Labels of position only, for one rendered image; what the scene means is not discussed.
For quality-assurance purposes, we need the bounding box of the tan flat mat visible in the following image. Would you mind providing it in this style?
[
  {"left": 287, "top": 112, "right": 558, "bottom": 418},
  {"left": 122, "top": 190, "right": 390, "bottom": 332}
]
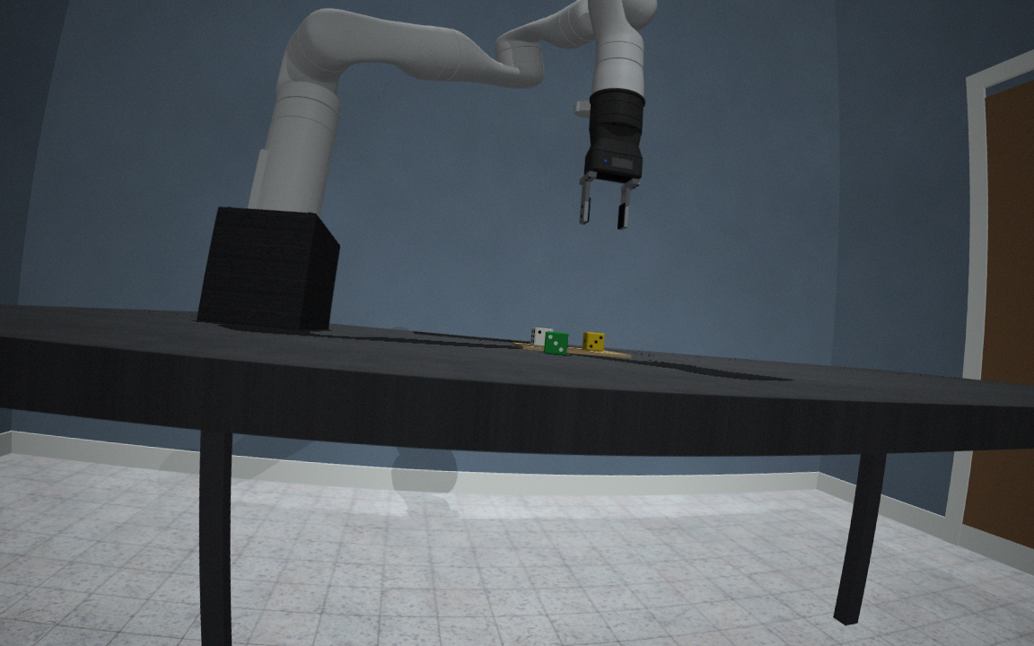
[{"left": 513, "top": 343, "right": 631, "bottom": 358}]

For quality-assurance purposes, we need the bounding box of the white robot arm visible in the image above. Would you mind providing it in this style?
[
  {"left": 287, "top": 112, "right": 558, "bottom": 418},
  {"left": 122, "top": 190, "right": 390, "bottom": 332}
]
[{"left": 248, "top": 0, "right": 657, "bottom": 217}]

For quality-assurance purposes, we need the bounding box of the yellow die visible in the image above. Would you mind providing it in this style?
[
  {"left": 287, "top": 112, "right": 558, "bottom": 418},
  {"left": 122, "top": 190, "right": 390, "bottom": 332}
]
[{"left": 583, "top": 332, "right": 605, "bottom": 352}]

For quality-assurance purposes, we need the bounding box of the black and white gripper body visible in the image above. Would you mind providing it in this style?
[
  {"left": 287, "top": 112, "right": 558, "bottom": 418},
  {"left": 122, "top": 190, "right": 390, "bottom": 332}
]
[{"left": 574, "top": 58, "right": 645, "bottom": 184}]

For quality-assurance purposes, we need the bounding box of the green die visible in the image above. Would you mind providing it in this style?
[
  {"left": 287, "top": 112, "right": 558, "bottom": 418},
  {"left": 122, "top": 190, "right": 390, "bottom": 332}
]
[{"left": 544, "top": 331, "right": 568, "bottom": 355}]

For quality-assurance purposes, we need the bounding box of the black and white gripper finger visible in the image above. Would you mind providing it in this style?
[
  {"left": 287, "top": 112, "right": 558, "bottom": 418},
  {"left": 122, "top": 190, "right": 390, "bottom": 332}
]
[
  {"left": 618, "top": 179, "right": 640, "bottom": 230},
  {"left": 579, "top": 170, "right": 597, "bottom": 224}
]

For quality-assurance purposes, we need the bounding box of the white die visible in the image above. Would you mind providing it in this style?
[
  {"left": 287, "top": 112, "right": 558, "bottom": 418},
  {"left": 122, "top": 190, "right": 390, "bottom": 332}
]
[{"left": 530, "top": 327, "right": 553, "bottom": 346}]

